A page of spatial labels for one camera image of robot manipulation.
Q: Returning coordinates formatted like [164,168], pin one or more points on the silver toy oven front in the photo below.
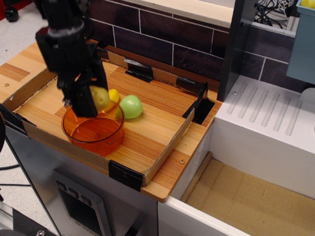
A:
[79,199]

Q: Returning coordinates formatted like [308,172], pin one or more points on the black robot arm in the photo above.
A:
[71,7]

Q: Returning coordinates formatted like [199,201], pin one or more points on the cardboard fence with black tape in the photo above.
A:
[73,157]

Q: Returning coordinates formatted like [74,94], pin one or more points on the yellow ball in bin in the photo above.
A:
[308,4]

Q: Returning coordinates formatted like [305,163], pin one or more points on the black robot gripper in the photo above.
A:
[66,53]

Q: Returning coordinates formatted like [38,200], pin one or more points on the orange transparent plastic pot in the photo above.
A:
[102,134]

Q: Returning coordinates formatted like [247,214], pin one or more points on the black vertical post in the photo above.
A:
[242,19]

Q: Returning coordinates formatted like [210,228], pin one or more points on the teal plastic bin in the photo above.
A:
[302,60]

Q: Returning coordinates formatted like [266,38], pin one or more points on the green plastic apple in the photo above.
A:
[131,107]

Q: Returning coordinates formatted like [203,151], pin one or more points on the white toy sink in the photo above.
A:
[254,174]

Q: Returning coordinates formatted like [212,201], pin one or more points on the yellow plastic potato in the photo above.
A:
[100,97]

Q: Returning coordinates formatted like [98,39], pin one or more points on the wooden toy kitchen counter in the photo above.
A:
[167,169]

